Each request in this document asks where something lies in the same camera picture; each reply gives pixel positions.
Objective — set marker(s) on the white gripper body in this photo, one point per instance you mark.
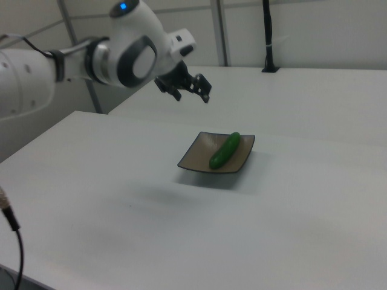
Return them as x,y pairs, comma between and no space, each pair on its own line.
183,45

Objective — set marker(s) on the green cucumber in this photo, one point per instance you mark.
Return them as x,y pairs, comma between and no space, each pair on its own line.
225,151

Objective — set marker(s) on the black clamped pole mount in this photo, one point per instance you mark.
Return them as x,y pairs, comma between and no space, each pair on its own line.
268,36

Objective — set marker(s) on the square brown ceramic plate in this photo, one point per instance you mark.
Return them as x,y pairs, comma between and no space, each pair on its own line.
198,151

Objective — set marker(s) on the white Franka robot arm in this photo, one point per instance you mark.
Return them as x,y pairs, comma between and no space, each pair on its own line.
136,30

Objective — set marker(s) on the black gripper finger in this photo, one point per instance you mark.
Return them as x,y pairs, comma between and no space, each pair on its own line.
202,87
174,92

